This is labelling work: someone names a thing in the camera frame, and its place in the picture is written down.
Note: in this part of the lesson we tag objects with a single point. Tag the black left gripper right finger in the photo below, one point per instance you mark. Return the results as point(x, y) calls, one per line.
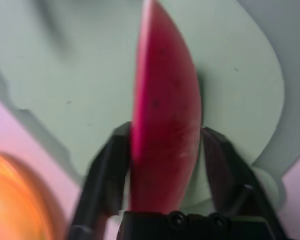
point(230, 180)

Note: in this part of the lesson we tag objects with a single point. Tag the red watermelon slice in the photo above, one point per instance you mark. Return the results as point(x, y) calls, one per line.
point(165, 112)

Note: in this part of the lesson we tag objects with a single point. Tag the yellow round plate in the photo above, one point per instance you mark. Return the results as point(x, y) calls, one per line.
point(15, 200)

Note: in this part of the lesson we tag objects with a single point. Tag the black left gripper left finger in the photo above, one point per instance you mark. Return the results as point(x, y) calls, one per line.
point(105, 180)

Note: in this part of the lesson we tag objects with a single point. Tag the green cutting board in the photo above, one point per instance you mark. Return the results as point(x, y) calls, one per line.
point(77, 62)

